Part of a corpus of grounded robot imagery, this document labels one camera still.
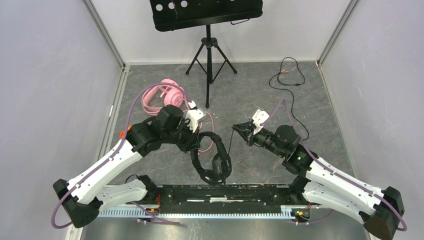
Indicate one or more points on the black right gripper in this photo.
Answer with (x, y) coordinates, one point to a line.
(246, 130)

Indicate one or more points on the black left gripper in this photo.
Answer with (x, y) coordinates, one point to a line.
(192, 142)

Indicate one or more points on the black headphones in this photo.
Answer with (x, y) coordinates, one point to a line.
(212, 159)

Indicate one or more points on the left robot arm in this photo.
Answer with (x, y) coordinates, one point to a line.
(86, 195)

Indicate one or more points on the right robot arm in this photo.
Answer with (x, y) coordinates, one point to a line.
(380, 211)

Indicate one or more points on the pink headphones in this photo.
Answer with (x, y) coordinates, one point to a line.
(170, 93)

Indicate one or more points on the orange plastic piece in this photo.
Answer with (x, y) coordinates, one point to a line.
(122, 133)

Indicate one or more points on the black music stand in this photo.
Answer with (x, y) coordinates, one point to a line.
(171, 15)

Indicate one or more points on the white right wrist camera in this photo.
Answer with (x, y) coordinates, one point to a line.
(258, 120)

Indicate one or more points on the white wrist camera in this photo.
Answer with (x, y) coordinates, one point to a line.
(195, 115)
(258, 120)

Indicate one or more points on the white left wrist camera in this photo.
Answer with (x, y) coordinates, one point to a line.
(195, 115)

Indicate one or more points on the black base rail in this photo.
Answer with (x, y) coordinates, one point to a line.
(223, 199)

